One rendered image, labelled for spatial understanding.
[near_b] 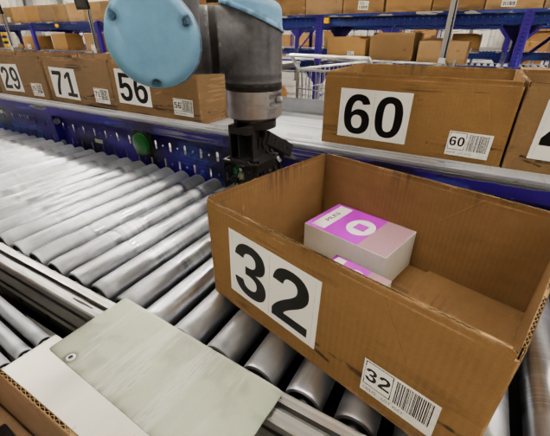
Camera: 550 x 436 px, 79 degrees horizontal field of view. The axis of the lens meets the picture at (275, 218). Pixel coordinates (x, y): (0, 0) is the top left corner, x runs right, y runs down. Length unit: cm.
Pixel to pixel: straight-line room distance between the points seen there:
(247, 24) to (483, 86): 47
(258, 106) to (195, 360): 37
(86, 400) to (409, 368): 36
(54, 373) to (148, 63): 39
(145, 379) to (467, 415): 35
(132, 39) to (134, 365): 38
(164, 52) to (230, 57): 17
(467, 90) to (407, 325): 55
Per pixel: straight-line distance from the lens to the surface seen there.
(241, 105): 54
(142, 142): 118
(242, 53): 53
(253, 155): 56
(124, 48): 39
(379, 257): 55
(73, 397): 51
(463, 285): 65
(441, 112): 80
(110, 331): 56
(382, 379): 41
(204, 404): 45
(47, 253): 81
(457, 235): 61
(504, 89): 79
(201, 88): 108
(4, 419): 52
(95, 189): 106
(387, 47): 520
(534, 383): 57
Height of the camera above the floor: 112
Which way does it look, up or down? 29 degrees down
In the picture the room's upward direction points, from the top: straight up
